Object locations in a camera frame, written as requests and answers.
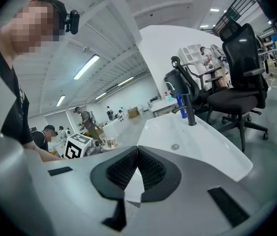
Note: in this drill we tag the black office chair with headrest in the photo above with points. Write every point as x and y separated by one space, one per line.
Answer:
194 82

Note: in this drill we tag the cardboard box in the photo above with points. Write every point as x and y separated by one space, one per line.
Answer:
133 113

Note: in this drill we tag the white cabinet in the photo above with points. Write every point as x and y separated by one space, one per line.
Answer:
114 129

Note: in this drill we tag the long ceiling light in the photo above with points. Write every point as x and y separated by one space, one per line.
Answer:
86 66
125 81
100 96
60 100

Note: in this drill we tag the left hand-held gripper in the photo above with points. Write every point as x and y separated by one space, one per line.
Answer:
75 147

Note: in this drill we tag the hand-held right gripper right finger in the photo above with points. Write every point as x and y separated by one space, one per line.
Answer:
190 193

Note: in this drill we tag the person's head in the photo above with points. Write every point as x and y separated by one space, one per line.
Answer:
30 31

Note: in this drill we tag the person's black shirt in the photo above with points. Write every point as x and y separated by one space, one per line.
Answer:
12 102

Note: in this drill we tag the black mesh office chair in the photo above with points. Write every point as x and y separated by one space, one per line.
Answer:
239 97

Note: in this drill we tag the white shelf unit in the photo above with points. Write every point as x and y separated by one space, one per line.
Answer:
190 55

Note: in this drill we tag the blue bottle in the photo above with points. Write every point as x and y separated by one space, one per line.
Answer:
181 107

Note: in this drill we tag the black mezzanine railing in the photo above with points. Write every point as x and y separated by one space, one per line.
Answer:
236 11

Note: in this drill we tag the person's left forearm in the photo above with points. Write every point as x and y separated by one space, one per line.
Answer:
42 154

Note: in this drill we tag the teal spray bottle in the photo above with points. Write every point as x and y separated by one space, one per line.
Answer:
171 98

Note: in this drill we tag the black faucet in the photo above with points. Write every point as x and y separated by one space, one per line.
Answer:
191 112

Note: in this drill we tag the black head-mounted camera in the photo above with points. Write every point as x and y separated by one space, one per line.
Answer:
73 22

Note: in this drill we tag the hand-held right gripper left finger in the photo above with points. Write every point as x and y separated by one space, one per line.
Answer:
79 181

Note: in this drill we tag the small ceiling sensor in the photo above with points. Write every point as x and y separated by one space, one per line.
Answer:
86 49

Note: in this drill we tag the white sink basin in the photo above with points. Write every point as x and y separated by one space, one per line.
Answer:
202 141

